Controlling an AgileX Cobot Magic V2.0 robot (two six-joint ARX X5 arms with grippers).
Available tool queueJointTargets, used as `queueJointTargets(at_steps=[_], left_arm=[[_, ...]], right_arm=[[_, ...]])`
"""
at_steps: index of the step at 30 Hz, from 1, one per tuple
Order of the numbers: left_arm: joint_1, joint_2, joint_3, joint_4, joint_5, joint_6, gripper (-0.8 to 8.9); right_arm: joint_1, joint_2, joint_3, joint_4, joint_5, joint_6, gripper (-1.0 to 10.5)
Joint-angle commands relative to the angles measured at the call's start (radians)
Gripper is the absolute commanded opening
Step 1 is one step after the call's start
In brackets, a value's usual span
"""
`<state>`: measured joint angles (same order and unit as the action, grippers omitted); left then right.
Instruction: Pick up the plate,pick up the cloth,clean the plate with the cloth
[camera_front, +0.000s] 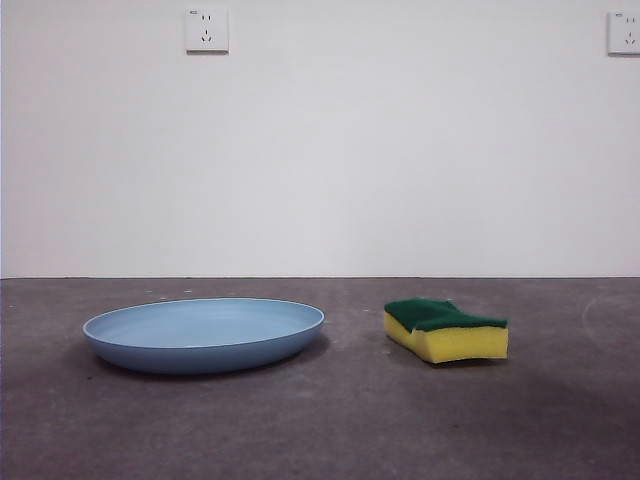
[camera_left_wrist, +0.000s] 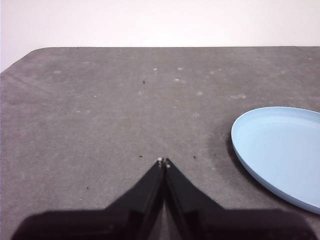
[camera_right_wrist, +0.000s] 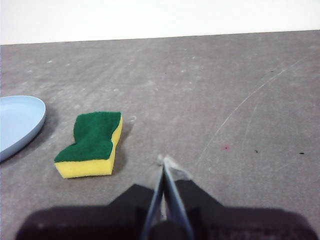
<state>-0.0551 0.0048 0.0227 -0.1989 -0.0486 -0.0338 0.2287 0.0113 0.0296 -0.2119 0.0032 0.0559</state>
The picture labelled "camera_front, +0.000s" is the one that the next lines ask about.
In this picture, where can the light blue round plate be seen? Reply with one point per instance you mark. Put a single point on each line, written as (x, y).
(200, 350)

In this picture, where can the yellow sponge with green pad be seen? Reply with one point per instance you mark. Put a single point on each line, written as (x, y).
(450, 342)

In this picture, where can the white wall socket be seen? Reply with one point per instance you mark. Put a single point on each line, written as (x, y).
(207, 30)
(625, 32)

